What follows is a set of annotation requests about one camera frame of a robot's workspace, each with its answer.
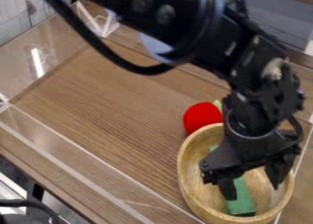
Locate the black table leg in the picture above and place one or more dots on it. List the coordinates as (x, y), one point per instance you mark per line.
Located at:
(35, 192)

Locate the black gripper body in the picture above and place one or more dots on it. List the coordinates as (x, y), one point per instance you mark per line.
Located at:
(244, 151)

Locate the brown wooden bowl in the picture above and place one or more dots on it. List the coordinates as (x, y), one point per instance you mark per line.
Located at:
(204, 198)

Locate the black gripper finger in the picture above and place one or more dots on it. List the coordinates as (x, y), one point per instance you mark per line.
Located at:
(228, 189)
(279, 169)

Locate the green rectangular block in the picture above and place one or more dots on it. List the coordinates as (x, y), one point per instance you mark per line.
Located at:
(241, 207)

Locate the clear acrylic corner bracket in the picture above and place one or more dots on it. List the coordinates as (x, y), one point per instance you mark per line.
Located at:
(102, 25)

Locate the clear acrylic barrier wall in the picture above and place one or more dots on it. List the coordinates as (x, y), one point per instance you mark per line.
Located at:
(93, 187)

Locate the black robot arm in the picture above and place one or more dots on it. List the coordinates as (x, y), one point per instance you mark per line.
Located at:
(210, 34)

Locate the red plush strawberry toy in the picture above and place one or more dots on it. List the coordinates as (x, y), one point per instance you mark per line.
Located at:
(201, 115)

